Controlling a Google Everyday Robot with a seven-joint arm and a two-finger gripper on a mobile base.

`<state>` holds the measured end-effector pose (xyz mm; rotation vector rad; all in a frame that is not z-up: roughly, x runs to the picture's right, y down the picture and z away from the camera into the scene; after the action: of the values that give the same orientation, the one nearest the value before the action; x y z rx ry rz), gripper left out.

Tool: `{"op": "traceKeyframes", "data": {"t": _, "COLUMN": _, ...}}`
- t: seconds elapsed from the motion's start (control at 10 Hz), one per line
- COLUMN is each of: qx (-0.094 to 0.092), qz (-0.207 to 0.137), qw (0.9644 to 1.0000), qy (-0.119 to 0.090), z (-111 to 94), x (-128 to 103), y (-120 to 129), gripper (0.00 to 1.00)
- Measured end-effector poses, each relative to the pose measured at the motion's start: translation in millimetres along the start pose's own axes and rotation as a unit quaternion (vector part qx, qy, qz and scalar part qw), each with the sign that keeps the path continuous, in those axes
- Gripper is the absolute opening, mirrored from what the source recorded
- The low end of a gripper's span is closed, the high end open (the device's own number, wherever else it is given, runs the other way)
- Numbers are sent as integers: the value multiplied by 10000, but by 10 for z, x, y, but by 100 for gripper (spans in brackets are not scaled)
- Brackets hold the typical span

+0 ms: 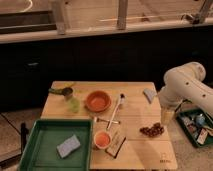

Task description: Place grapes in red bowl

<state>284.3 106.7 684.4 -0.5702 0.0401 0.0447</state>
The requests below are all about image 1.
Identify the green measuring scoop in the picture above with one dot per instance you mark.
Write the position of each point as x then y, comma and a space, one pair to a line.
66, 92

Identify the grey blue cloth piece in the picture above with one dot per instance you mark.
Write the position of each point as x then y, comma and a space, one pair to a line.
150, 94

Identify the small orange cup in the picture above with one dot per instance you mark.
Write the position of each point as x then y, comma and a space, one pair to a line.
102, 139

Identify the light green plastic object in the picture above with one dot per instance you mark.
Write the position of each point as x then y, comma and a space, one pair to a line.
74, 104

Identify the dark red grape bunch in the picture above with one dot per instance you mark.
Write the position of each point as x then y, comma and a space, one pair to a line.
156, 130

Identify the red bowl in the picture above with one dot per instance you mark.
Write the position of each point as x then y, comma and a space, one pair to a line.
97, 101

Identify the wooden folding table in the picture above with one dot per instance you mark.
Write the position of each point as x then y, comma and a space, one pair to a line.
138, 152

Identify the metal fork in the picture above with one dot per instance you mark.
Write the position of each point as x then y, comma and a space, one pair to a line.
96, 119

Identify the blue sponge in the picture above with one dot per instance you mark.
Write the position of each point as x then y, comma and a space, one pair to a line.
68, 146

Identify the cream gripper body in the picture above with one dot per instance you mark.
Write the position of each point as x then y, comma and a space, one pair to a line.
166, 115

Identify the green bin with items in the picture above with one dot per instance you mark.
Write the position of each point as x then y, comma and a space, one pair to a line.
192, 122

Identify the green plastic tray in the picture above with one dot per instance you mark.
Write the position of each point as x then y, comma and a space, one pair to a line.
40, 153

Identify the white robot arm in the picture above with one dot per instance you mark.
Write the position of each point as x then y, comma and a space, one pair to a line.
184, 82

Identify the wooden block with dark base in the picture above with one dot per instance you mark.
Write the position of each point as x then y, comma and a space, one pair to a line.
118, 139

